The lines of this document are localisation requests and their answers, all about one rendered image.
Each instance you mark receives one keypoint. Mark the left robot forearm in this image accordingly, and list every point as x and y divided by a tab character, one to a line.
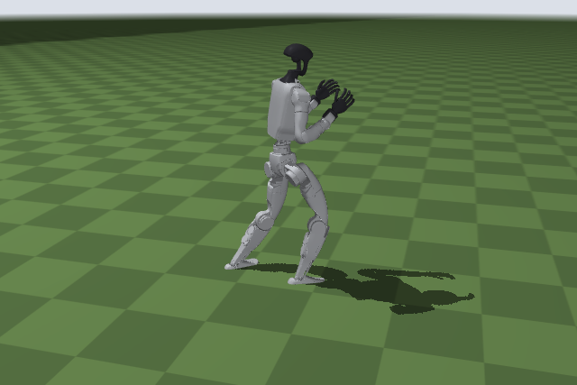
312	106

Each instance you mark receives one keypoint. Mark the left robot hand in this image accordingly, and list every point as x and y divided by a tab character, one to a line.
322	92

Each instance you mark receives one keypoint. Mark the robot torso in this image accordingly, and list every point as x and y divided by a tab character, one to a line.
281	125

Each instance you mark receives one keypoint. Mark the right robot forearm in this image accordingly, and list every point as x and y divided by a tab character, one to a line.
314	131

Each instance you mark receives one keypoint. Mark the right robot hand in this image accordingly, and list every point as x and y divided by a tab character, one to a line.
339	105

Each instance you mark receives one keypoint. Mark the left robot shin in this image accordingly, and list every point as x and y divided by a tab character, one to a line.
252	238

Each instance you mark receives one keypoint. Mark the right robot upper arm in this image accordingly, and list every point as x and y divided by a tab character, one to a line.
301	101

